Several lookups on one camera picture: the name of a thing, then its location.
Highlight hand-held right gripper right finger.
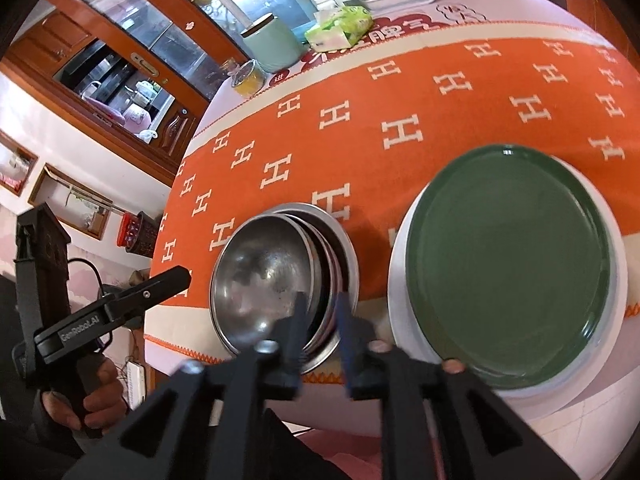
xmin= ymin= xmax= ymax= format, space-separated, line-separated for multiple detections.
xmin=335 ymin=292 xmax=578 ymax=480

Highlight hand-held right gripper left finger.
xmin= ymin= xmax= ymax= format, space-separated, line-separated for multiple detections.
xmin=65 ymin=292 xmax=308 ymax=480

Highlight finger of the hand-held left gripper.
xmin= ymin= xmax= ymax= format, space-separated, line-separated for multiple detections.
xmin=114 ymin=266 xmax=193 ymax=312

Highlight large steel bowl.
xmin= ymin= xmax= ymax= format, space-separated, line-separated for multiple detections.
xmin=270 ymin=202 xmax=361 ymax=376

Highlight white paper plate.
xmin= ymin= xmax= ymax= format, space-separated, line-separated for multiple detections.
xmin=387 ymin=152 xmax=630 ymax=401

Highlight medium steel bowl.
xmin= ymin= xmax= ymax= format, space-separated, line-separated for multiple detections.
xmin=277 ymin=210 xmax=347 ymax=358

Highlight small steel bowl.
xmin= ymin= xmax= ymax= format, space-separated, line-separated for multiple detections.
xmin=210 ymin=214 xmax=313 ymax=356

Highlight dark green plate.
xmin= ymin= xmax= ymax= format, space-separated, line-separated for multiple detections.
xmin=406 ymin=144 xmax=617 ymax=390

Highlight person's left forearm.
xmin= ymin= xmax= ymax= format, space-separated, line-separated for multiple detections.
xmin=0 ymin=400 xmax=131 ymax=480

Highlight person's left hand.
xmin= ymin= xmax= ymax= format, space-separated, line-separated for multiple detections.
xmin=41 ymin=356 xmax=129 ymax=440

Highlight red plastic crate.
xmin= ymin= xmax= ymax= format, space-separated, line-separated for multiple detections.
xmin=117 ymin=211 xmax=158 ymax=258

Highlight white power strip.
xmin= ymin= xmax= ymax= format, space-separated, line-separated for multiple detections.
xmin=125 ymin=360 xmax=147 ymax=407

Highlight pink pants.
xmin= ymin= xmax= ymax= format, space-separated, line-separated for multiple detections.
xmin=300 ymin=430 xmax=386 ymax=480

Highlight wooden glass-door cabinet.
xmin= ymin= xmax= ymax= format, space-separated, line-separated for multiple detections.
xmin=0 ymin=0 xmax=251 ymax=181

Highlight glass jar with yellow contents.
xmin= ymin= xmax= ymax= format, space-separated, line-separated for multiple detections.
xmin=232 ymin=59 xmax=267 ymax=98

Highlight orange patterned blanket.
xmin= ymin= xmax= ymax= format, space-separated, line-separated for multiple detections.
xmin=144 ymin=22 xmax=640 ymax=376

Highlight celadon ceramic jar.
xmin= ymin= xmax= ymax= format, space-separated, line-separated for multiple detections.
xmin=240 ymin=12 xmax=306 ymax=75

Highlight white pole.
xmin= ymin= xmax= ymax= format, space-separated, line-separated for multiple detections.
xmin=210 ymin=0 xmax=253 ymax=36

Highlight green tissue pack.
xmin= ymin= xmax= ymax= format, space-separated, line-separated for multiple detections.
xmin=304 ymin=5 xmax=375 ymax=50

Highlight white pill bottle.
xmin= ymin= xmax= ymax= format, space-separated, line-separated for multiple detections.
xmin=311 ymin=0 xmax=337 ymax=26

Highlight white red printed tablecloth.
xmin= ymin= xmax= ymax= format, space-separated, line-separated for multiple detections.
xmin=270 ymin=0 xmax=601 ymax=91

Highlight black cable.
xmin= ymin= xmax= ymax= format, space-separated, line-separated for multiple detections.
xmin=65 ymin=257 xmax=118 ymax=356

